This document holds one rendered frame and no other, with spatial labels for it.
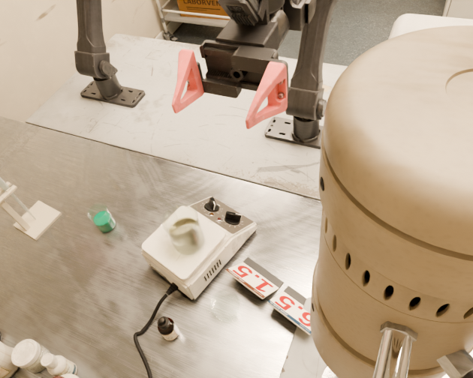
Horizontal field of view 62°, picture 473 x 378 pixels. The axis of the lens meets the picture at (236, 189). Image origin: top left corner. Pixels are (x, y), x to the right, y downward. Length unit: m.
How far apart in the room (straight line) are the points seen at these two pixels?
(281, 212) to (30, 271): 0.55
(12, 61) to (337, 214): 2.21
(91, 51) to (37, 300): 0.63
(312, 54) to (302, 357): 0.58
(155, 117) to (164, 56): 0.29
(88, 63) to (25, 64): 1.21
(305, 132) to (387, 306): 0.79
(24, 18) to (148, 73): 1.15
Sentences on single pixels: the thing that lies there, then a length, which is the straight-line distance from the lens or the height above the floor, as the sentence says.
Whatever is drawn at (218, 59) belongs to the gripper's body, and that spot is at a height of 1.31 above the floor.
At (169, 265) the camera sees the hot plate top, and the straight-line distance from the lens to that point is 0.73.
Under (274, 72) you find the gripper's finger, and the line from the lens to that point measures 0.47.
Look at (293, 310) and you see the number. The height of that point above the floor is 0.93.
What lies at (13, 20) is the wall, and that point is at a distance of 2.32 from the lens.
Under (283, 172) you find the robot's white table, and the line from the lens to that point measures 0.93.
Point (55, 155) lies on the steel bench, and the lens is 1.16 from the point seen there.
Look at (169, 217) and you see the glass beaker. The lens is 0.70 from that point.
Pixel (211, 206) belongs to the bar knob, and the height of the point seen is 0.96.
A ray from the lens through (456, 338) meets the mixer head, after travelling 0.21.
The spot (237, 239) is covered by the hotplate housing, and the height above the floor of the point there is 0.95.
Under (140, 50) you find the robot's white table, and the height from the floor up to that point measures 0.90.
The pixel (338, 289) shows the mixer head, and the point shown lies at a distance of 0.21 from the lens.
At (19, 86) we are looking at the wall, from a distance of 2.34.
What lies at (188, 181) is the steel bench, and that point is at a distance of 0.94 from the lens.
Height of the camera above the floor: 1.61
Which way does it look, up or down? 51 degrees down
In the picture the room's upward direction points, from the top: 11 degrees counter-clockwise
